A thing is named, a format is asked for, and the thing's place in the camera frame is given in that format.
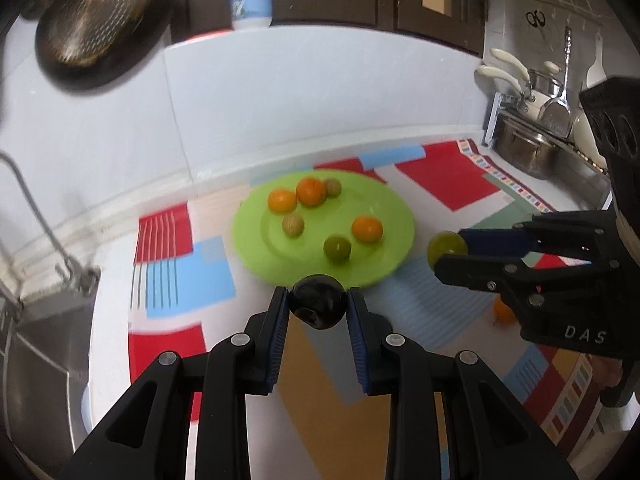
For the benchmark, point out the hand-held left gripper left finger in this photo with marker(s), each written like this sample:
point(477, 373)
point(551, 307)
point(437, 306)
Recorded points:
point(280, 345)

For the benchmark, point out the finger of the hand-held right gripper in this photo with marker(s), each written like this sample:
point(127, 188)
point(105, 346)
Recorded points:
point(475, 272)
point(492, 241)

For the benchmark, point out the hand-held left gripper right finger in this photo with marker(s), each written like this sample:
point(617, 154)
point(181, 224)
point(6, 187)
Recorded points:
point(359, 350)

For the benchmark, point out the green plum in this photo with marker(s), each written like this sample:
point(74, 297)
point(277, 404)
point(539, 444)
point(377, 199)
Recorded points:
point(445, 242)
point(336, 247)

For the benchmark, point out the large orange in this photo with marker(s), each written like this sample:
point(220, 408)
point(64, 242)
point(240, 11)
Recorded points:
point(502, 314)
point(311, 191)

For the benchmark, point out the dark purple plum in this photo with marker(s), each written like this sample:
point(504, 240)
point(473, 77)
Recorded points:
point(319, 302)

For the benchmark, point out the green plate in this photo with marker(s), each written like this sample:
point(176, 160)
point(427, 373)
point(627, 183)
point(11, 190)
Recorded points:
point(390, 220)

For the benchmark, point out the small orange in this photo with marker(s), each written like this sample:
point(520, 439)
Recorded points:
point(366, 228)
point(282, 200)

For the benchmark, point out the tan longan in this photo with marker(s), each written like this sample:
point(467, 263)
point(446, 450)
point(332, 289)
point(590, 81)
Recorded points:
point(293, 225)
point(332, 187)

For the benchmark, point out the large steel pot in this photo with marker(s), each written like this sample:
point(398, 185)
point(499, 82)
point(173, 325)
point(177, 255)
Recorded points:
point(525, 150)

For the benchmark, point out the colourful patchwork tablecloth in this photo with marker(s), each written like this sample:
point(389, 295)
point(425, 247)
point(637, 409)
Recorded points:
point(210, 275)

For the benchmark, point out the white dish rack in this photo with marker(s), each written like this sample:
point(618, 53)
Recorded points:
point(492, 120)

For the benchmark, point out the metal skimmer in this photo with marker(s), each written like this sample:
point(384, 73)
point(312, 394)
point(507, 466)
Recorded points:
point(556, 115)

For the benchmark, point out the white rice spoon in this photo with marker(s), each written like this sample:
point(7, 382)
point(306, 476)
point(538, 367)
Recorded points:
point(595, 70)

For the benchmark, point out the slim gooseneck faucet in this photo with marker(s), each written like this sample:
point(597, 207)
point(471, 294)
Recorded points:
point(75, 272)

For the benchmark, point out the black scissors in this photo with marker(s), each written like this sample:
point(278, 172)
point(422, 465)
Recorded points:
point(536, 18)

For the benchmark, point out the steel sink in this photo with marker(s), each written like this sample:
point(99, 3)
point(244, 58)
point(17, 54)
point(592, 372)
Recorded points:
point(40, 360)

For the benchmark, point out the black frying pan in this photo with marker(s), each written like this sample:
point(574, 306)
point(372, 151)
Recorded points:
point(100, 20)

